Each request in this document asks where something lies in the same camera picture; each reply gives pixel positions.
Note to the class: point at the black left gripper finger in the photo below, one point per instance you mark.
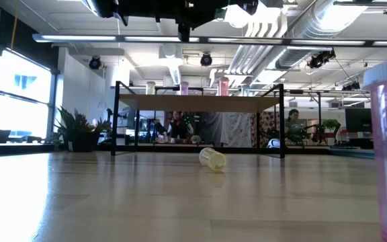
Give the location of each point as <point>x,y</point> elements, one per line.
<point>184,33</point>

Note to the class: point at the pink cup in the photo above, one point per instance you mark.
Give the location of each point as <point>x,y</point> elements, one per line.
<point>223,86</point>
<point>184,88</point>

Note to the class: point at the yellow medicine bottle white cap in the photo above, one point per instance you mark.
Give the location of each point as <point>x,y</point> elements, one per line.
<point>212,159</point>
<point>150,88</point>

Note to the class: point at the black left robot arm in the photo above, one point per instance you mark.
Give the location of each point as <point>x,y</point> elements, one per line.
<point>106,8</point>

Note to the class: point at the wooden shelf with black legs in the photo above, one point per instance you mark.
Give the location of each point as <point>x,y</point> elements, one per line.
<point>197,102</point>

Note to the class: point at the clear cup on shelf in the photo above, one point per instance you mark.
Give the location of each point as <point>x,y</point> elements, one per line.
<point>245,90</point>

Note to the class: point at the black round ceiling speaker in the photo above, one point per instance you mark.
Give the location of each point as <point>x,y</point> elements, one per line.
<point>95,62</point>
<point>206,60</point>

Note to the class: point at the person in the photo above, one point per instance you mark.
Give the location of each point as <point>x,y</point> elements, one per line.
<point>293,124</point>
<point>179,127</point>

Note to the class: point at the long ceiling light bar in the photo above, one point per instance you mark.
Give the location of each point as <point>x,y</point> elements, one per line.
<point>79,38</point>

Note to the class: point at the white patterned curtain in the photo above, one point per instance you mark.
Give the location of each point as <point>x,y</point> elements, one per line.
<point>234,129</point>

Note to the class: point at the black ceiling projector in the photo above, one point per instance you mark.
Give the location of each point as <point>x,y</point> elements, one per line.
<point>321,58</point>

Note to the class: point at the black and white ball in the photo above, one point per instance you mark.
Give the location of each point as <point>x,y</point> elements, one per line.
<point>274,143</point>

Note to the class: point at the green plant in black pot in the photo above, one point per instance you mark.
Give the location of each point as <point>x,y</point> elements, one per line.
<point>82,141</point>

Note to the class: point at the black metal rack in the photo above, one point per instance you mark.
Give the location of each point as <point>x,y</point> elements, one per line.
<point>319,111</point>

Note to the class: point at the small plant in white pot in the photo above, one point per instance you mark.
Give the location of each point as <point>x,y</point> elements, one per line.
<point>330,127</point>

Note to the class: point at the large bright window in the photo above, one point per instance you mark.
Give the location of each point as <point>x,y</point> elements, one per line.
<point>22,101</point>

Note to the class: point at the black computer monitor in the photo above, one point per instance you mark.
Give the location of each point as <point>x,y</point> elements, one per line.
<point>358,120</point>

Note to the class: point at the black aluminium table frame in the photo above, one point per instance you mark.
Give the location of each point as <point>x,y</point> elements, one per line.
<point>180,148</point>

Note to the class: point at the silver ventilation duct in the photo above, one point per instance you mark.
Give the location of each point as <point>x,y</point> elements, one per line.
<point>314,30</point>

